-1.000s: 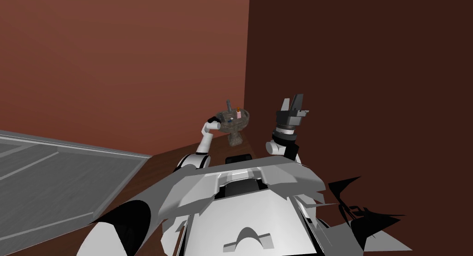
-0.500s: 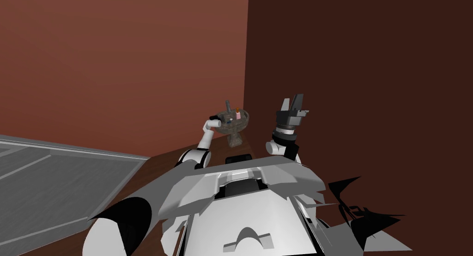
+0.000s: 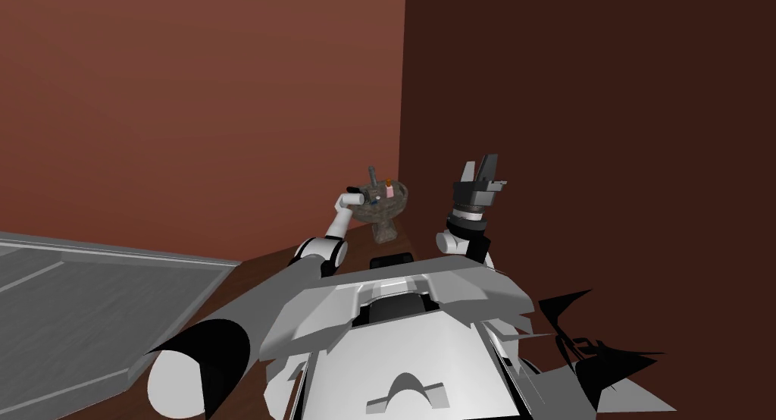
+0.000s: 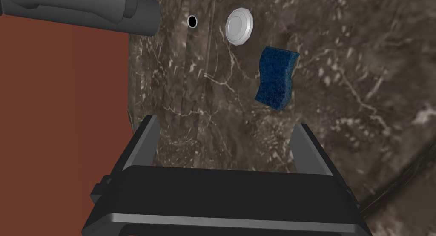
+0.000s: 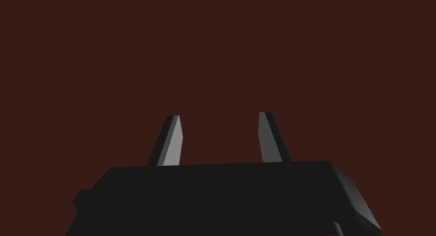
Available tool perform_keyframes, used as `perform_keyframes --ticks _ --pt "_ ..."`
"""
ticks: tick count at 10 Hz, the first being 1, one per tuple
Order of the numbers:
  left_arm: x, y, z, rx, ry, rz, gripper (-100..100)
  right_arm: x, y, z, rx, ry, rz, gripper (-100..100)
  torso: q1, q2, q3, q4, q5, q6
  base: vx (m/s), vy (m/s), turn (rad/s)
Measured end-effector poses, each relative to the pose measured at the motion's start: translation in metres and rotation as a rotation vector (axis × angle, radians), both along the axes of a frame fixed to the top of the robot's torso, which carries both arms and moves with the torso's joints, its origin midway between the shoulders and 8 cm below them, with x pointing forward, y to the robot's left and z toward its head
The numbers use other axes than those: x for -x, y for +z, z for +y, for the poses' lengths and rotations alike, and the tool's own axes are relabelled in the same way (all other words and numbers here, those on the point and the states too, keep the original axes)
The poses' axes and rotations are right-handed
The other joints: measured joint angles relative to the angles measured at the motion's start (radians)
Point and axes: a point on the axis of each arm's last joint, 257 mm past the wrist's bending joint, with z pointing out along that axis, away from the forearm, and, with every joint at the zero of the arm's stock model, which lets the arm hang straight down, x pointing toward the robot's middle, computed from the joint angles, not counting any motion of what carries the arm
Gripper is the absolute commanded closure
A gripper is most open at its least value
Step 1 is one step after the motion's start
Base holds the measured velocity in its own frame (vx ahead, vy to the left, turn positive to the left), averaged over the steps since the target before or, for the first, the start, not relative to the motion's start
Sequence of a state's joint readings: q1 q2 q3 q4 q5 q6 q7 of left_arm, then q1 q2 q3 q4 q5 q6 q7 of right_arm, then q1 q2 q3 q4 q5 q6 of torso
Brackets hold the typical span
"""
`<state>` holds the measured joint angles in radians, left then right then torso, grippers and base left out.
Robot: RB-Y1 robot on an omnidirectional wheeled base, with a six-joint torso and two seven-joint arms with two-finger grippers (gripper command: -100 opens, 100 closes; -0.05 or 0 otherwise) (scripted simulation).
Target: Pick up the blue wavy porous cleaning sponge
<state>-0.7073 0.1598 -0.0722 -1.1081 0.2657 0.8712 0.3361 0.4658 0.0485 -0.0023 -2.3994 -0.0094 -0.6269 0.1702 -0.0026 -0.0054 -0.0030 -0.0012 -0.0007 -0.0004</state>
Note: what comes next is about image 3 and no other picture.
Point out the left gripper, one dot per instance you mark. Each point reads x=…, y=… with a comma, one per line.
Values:
x=358, y=198

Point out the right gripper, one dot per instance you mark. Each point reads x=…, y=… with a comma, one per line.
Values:
x=474, y=197

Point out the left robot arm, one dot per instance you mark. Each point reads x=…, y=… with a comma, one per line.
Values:
x=267, y=305

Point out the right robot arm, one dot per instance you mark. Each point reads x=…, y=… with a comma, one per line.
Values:
x=461, y=243

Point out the grey sink faucet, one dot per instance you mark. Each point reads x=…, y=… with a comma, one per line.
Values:
x=373, y=176

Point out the pink bottle with orange cap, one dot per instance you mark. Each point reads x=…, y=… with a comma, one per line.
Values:
x=389, y=190

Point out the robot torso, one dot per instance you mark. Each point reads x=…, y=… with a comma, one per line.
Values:
x=418, y=353

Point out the stone pedestal sink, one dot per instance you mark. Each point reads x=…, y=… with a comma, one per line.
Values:
x=383, y=217

